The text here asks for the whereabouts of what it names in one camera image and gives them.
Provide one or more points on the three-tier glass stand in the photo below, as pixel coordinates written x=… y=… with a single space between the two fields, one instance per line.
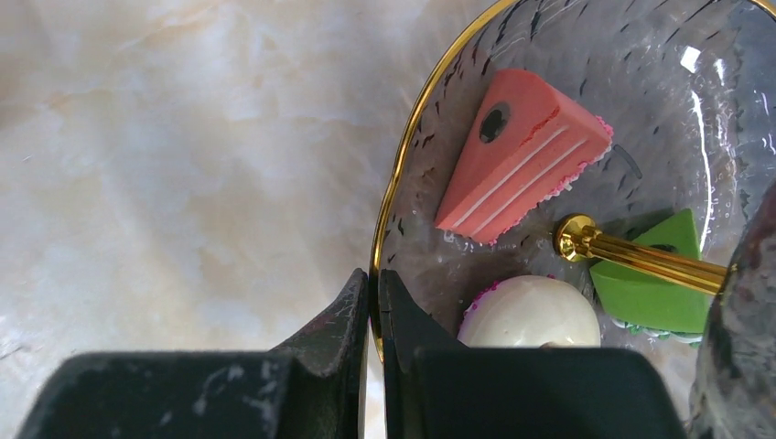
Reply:
x=578 y=237

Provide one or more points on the white glazed donut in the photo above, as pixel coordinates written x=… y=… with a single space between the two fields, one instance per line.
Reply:
x=530 y=311

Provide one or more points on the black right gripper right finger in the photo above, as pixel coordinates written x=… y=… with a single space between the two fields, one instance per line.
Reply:
x=435 y=387

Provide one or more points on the red cake slice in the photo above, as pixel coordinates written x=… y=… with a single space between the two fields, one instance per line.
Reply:
x=528 y=143

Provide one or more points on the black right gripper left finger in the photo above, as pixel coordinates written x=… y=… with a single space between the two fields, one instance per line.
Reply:
x=308 y=386

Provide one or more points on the green cake slice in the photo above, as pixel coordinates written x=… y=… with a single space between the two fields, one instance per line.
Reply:
x=641 y=303

